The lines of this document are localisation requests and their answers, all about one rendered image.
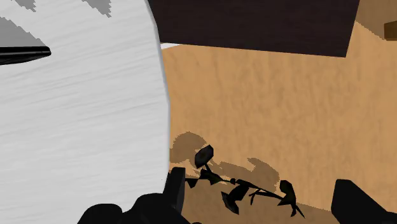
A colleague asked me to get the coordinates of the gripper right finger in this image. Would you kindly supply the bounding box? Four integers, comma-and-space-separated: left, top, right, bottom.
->
330, 178, 397, 224

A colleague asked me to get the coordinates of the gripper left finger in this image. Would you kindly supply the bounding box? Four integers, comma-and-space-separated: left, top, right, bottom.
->
76, 167, 193, 224

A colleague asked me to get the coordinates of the black spindly figure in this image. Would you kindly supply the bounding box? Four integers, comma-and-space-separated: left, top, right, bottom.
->
185, 144, 306, 219

